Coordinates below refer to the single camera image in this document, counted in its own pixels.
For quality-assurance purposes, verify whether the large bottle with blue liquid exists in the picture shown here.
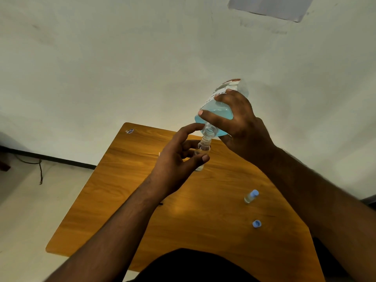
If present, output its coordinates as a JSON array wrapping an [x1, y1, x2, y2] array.
[[194, 79, 249, 144]]

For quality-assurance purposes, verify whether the black cable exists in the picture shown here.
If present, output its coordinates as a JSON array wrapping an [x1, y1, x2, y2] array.
[[13, 154, 44, 185]]

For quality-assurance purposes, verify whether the person's right hand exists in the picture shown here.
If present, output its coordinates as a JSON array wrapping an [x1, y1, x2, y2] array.
[[198, 89, 277, 167]]

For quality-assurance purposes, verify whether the person's left forearm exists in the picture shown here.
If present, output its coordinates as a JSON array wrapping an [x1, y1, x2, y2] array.
[[43, 173, 171, 282]]

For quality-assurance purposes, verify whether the person's black clothing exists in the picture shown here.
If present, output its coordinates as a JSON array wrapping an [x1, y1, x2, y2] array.
[[134, 238, 354, 282]]

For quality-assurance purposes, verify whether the small clear plastic bottle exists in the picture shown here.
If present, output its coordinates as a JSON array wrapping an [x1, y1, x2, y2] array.
[[194, 137, 211, 172]]

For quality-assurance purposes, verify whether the person's left hand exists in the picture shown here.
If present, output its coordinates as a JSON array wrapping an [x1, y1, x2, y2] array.
[[148, 123, 211, 201]]

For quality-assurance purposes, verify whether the grey sheet on wall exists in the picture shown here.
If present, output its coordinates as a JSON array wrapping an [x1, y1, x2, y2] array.
[[228, 0, 315, 23]]

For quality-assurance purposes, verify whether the person's right forearm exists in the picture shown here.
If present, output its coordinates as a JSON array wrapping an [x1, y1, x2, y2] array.
[[258, 144, 376, 282]]

